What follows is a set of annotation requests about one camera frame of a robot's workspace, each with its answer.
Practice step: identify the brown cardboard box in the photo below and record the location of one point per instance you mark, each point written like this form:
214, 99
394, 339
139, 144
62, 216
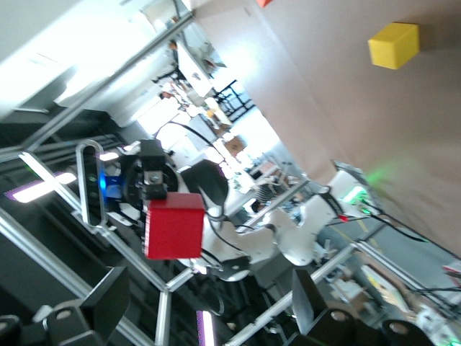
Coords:
236, 145

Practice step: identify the orange wooden block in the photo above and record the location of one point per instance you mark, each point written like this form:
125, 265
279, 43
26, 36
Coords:
264, 3

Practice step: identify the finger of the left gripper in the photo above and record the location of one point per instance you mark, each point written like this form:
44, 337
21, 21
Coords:
144, 230
154, 169

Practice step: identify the black frame table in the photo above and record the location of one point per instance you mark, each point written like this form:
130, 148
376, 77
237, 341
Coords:
234, 101

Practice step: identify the yellow wooden block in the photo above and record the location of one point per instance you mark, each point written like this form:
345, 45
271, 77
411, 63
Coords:
394, 47

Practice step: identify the brown paper table cover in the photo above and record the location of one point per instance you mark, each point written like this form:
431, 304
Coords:
360, 126

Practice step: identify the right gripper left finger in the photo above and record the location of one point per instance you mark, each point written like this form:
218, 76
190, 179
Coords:
104, 306

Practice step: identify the red wooden block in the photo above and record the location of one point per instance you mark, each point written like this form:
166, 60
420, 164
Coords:
174, 227

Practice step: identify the white desk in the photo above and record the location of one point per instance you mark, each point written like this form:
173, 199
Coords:
194, 72

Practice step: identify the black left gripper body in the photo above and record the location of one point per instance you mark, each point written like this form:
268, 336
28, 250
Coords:
131, 194

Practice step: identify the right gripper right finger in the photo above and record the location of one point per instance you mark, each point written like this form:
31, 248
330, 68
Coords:
313, 317

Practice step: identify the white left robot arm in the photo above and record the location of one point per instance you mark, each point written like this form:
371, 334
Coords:
288, 230

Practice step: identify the red connector left arm base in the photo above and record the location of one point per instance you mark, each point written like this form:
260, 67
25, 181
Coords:
343, 218

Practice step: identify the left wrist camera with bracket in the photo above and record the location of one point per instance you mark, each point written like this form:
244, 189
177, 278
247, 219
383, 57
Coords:
90, 180

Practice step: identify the standing person in dark clothes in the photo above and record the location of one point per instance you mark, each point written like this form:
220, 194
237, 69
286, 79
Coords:
174, 61

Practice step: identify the aluminium profile frame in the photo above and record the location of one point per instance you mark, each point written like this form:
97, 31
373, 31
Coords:
163, 317

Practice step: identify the person in striped shirt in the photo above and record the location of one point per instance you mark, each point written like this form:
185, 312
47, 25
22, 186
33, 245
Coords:
263, 196

